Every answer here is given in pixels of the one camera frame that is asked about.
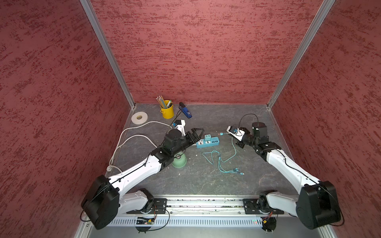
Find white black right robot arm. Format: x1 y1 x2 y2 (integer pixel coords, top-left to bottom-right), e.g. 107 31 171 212
227 122 345 230

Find yellow pencil cup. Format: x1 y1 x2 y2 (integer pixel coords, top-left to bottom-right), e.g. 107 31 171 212
160 100 174 119

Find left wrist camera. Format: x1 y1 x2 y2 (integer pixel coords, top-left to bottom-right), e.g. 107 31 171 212
172 120 186 136

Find white tape roll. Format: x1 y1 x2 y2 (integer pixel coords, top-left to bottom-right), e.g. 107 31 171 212
131 112 148 125

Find colored pencils bundle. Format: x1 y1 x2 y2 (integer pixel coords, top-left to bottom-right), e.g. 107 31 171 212
156 96 167 109

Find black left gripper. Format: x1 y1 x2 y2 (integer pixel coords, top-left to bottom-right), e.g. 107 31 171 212
172 128 205 155

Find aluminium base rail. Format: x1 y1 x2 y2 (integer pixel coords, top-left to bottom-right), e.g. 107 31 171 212
75 195 337 238

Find left corner aluminium post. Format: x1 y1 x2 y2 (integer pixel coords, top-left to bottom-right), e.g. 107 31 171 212
80 0 136 109

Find teal charging cable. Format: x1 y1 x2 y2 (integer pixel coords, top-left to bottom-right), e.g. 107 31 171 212
202 132 245 176

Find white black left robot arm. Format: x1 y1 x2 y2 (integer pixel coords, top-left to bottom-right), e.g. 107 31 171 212
81 128 204 230

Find green meat grinder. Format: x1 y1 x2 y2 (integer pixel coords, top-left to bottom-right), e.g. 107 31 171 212
172 153 187 169

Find white power strip cable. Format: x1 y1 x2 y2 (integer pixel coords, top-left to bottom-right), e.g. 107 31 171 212
106 120 173 179

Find teal usb charger adapter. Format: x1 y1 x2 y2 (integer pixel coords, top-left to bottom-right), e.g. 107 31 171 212
204 134 211 141

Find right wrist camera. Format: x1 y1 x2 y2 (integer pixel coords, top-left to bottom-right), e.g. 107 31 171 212
227 126 245 141

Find corner aluminium post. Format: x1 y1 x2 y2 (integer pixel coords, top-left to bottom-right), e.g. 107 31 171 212
80 0 136 109
267 0 335 110

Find right corner aluminium post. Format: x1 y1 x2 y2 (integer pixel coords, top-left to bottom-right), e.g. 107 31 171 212
267 0 335 110

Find blue black stapler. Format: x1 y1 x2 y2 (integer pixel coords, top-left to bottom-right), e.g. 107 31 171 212
179 102 192 119

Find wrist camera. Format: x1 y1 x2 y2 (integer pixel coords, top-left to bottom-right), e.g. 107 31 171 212
172 120 186 136
227 126 245 141

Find teal power strip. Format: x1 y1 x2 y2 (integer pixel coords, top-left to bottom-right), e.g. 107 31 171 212
196 137 220 149

